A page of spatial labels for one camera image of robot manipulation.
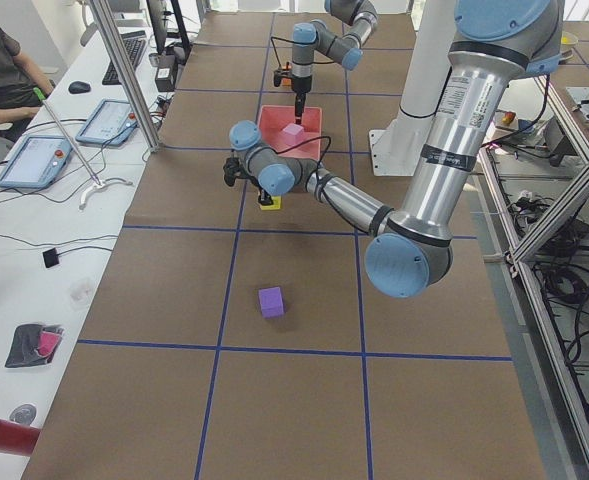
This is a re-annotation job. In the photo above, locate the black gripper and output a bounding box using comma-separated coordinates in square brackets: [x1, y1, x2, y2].
[292, 75, 312, 125]
[241, 164, 273, 205]

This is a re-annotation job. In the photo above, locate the yellow foam block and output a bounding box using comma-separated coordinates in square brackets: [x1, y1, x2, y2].
[259, 196, 282, 211]

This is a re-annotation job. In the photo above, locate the pink foam block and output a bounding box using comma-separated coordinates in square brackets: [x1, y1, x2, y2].
[281, 123, 305, 146]

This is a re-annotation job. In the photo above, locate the orange foam block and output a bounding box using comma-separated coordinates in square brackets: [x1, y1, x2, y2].
[281, 62, 292, 83]

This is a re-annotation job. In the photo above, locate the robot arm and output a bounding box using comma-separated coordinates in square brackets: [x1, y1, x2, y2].
[290, 0, 378, 125]
[224, 1, 564, 298]

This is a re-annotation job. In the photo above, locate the pink plastic bin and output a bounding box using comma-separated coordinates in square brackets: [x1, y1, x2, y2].
[258, 105, 323, 160]

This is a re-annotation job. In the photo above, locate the purple foam block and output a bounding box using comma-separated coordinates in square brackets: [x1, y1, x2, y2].
[258, 287, 285, 318]

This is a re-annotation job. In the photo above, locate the metal rod on stand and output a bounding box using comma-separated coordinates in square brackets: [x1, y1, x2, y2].
[33, 87, 133, 210]

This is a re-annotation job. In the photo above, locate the far teach pendant tablet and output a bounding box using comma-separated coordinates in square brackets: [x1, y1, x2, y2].
[75, 99, 137, 147]

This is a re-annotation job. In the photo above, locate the teach pendant tablet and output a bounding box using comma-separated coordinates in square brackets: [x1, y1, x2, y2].
[75, 99, 137, 147]
[0, 135, 72, 189]

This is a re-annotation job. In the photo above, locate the black keyboard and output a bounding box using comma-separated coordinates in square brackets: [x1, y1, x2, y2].
[101, 30, 148, 86]

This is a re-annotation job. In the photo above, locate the black computer mouse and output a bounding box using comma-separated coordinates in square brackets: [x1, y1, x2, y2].
[68, 81, 91, 95]

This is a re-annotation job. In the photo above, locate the small black square puck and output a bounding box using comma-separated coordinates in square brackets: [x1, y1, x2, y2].
[42, 247, 60, 269]

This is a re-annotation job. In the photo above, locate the near teach pendant tablet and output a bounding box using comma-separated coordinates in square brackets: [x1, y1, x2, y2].
[0, 135, 72, 189]

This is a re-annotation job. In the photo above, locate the grey and pink cloth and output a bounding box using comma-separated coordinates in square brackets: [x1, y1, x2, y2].
[5, 323, 64, 368]

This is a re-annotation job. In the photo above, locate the grey round lid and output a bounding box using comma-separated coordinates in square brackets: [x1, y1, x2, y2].
[9, 404, 37, 426]

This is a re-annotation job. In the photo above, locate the red bottle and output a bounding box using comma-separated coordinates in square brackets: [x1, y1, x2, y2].
[0, 419, 41, 457]

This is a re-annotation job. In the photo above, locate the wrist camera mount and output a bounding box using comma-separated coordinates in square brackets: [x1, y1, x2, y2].
[273, 62, 292, 88]
[223, 156, 247, 187]

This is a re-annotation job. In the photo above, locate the aluminium frame post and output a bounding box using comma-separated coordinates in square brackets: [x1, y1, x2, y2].
[88, 0, 160, 153]

